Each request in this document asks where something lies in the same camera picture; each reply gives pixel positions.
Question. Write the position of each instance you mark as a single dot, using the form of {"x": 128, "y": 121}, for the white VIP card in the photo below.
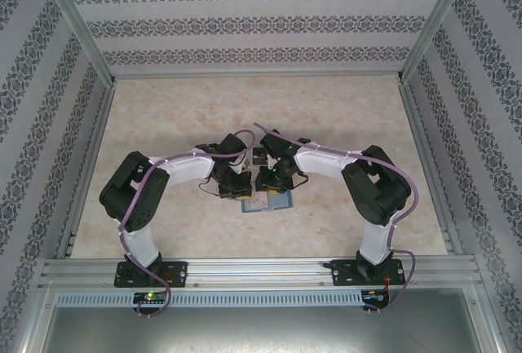
{"x": 259, "y": 202}

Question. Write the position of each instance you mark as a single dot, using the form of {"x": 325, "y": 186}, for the teal leather card holder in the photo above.
{"x": 283, "y": 202}

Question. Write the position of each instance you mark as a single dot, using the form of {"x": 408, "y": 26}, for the black credit card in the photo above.
{"x": 259, "y": 160}

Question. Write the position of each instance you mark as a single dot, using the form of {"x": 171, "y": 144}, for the clear plastic box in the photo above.
{"x": 259, "y": 153}

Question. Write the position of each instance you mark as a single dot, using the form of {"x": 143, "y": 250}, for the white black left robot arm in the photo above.
{"x": 183, "y": 167}

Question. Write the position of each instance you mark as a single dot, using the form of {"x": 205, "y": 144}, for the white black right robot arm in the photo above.
{"x": 322, "y": 161}

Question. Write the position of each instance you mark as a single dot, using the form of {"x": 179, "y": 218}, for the grey sheet metal panel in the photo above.
{"x": 261, "y": 328}

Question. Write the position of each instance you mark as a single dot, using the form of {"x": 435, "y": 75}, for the small green circuit board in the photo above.
{"x": 149, "y": 296}
{"x": 375, "y": 296}

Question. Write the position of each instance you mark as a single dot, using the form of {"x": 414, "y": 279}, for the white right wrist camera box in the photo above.
{"x": 272, "y": 160}

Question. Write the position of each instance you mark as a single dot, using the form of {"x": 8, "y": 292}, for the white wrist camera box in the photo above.
{"x": 244, "y": 165}
{"x": 272, "y": 160}

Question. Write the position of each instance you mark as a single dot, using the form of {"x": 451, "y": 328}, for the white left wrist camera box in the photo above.
{"x": 244, "y": 165}

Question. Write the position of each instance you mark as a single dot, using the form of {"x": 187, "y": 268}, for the long aluminium mounting rail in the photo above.
{"x": 261, "y": 273}

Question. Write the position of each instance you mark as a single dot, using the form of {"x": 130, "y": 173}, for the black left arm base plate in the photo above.
{"x": 179, "y": 273}

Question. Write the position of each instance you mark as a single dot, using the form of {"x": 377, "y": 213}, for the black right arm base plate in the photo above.
{"x": 342, "y": 273}

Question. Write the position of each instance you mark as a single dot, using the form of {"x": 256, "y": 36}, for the aluminium side rail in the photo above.
{"x": 89, "y": 165}
{"x": 423, "y": 145}

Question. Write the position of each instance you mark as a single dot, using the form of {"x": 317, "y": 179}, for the aluminium frame post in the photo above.
{"x": 433, "y": 23}
{"x": 76, "y": 23}

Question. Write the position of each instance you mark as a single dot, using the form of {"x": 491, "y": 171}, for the aluminium frame leg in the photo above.
{"x": 36, "y": 320}
{"x": 492, "y": 320}

